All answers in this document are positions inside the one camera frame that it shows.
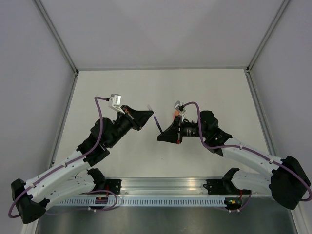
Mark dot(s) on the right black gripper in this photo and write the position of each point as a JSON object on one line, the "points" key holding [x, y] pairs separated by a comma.
{"points": [[172, 134]]}

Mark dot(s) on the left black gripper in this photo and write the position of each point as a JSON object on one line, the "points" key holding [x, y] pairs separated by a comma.
{"points": [[137, 118]]}

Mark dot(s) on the purple pen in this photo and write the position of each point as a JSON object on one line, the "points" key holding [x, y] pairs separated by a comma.
{"points": [[158, 124]]}

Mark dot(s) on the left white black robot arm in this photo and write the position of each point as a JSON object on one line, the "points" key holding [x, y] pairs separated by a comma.
{"points": [[76, 174]]}

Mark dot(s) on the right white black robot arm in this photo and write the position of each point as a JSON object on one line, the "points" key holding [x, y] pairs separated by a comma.
{"points": [[282, 178]]}

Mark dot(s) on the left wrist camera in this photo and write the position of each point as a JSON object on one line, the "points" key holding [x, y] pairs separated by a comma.
{"points": [[114, 102]]}

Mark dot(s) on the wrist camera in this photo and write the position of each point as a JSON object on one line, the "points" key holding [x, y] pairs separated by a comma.
{"points": [[179, 106], [114, 102]]}

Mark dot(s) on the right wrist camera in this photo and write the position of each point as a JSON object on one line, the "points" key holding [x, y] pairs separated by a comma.
{"points": [[179, 106]]}

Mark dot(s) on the aluminium rail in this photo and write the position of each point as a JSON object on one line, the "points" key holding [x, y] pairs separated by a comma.
{"points": [[164, 186]]}

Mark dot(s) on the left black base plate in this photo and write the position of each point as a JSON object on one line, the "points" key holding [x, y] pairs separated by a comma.
{"points": [[113, 185]]}

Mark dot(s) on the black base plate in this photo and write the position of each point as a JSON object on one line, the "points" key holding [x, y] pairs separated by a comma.
{"points": [[113, 185], [219, 187]]}

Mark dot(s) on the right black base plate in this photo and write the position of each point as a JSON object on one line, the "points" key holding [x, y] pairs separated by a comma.
{"points": [[219, 187]]}

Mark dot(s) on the white slotted cable duct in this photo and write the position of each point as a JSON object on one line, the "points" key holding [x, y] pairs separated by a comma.
{"points": [[144, 201]]}

